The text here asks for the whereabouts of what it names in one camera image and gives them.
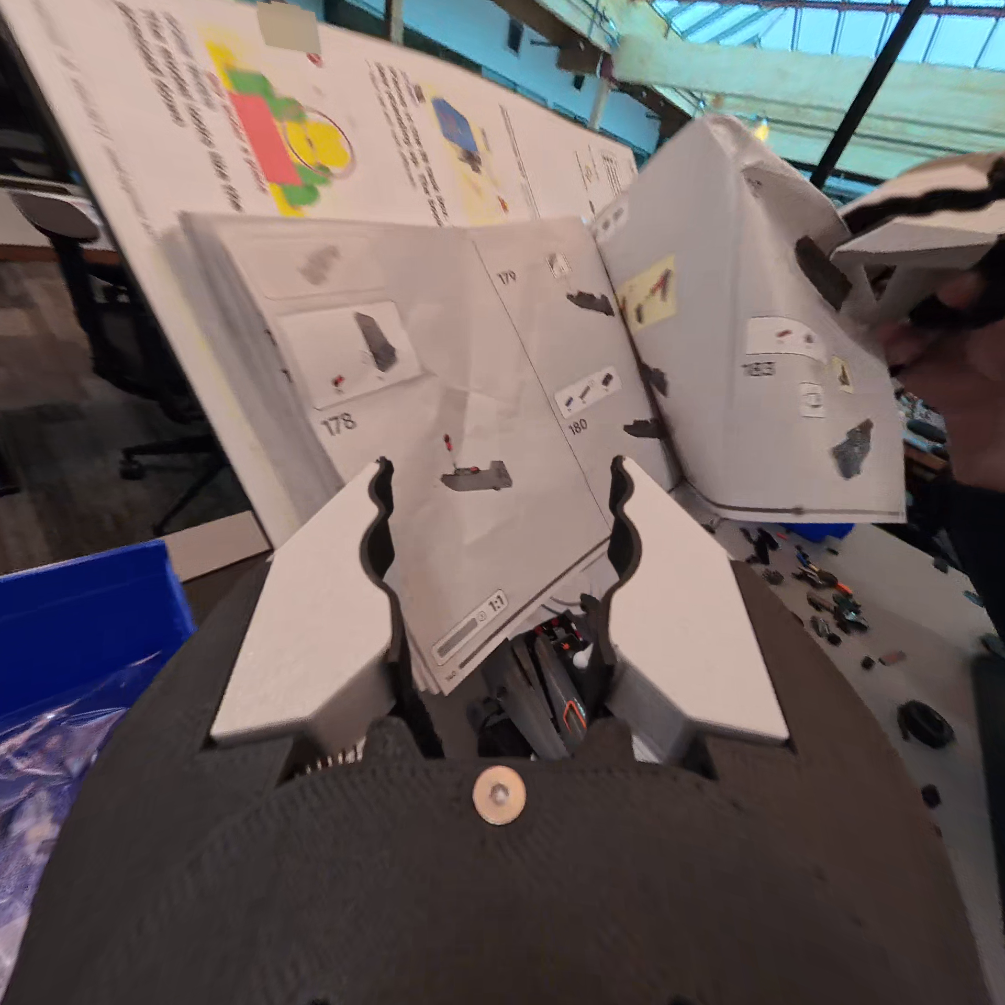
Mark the heap of mixed lego parts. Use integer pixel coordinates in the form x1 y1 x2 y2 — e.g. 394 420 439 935
738 524 874 646

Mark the black lego wheel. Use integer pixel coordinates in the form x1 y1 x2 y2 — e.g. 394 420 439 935
897 700 956 749

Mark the white instruction booklet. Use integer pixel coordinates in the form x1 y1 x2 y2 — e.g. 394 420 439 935
0 0 909 697

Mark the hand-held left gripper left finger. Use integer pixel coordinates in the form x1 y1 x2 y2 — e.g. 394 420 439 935
209 457 413 747

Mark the grey lego car model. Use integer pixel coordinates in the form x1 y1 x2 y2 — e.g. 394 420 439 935
467 597 612 760

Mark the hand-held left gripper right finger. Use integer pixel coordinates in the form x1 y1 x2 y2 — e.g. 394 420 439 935
600 455 790 763

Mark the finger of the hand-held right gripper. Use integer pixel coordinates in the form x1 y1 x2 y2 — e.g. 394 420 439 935
836 151 1005 234
831 210 1005 327

